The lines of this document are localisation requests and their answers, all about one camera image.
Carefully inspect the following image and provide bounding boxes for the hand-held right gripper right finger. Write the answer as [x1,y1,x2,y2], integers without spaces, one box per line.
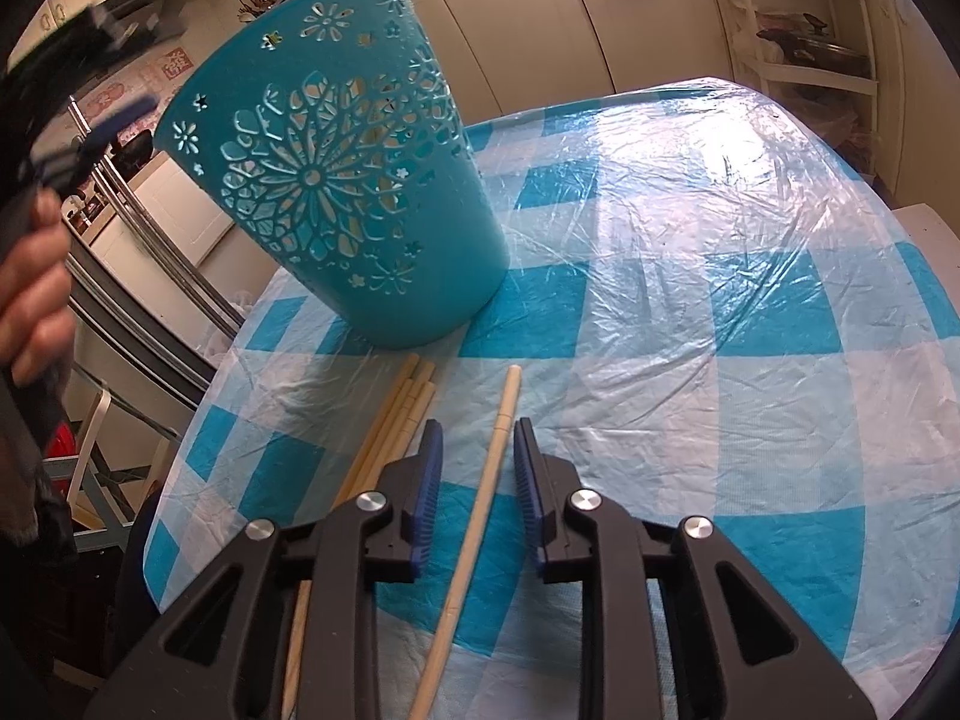
[514,420,878,720]

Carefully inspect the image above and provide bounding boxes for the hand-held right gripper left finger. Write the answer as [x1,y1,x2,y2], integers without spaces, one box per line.
[82,420,443,720]

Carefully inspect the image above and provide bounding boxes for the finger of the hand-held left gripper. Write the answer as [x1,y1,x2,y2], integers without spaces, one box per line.
[30,94,158,188]
[0,4,134,91]

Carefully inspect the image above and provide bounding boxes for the pale wooden chopstick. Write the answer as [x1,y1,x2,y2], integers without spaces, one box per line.
[409,365,522,720]

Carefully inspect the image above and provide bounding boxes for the bundle of wooden chopsticks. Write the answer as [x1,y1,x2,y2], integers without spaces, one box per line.
[281,354,437,720]

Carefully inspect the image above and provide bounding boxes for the teal perforated plastic basket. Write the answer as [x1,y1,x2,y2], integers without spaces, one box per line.
[154,0,511,350]

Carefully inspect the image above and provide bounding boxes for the person's left hand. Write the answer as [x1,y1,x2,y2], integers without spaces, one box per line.
[0,191,76,385]

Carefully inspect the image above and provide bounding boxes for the blue white checked tablecloth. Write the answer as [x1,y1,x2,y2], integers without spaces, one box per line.
[142,77,960,720]

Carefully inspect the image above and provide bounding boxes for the blue cross white shelf rack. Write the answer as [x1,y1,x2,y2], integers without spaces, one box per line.
[45,382,188,533]

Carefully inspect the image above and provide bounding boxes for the white base cabinets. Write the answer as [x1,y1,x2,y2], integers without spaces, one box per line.
[409,0,743,125]

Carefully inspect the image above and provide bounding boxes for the small white stool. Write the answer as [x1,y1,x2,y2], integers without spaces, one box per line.
[892,202,960,256]

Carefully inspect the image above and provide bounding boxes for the white rolling cart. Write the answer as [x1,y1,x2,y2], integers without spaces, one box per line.
[705,0,882,181]

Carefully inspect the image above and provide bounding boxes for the lidded cooking pot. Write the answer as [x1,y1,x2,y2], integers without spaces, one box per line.
[754,11,863,67]

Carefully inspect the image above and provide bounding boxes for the sliding door frame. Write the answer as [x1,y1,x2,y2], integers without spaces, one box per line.
[64,97,241,406]

